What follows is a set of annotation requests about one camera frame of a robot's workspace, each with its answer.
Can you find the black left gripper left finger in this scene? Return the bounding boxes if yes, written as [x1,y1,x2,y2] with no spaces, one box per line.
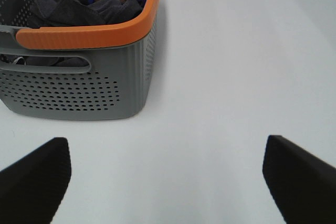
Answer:
[1,137,71,223]

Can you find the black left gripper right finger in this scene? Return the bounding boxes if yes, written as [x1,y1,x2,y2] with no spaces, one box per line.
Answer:
[262,135,335,223]

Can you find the grey basket with orange rim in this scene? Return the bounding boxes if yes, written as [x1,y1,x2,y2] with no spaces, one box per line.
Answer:
[1,0,160,121]

